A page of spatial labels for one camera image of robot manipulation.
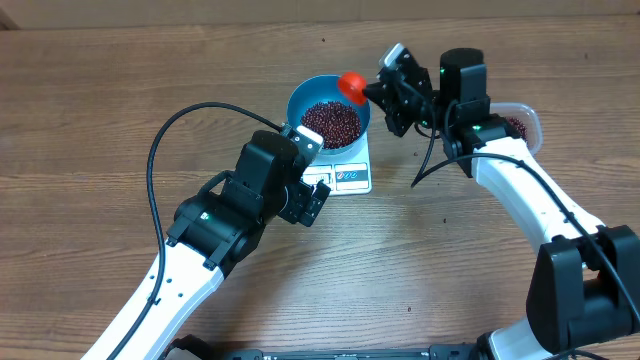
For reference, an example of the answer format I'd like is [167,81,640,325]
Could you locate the red beans in bowl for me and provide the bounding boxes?
[301,101,362,150]

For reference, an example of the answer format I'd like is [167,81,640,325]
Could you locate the blue bowl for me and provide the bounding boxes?
[286,75,371,153]

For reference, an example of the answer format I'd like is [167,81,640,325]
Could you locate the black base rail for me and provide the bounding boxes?
[159,335,489,360]

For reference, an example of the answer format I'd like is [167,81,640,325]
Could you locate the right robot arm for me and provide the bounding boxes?
[360,44,639,359]

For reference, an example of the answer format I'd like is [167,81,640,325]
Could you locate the clear plastic container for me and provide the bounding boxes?
[490,102,544,155]

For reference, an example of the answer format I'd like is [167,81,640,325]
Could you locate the white kitchen scale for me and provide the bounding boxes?
[302,133,373,196]

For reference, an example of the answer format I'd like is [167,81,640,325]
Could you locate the red measuring scoop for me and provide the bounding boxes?
[337,72,368,106]

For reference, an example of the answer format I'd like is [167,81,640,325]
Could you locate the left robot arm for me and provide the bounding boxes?
[85,126,330,359]

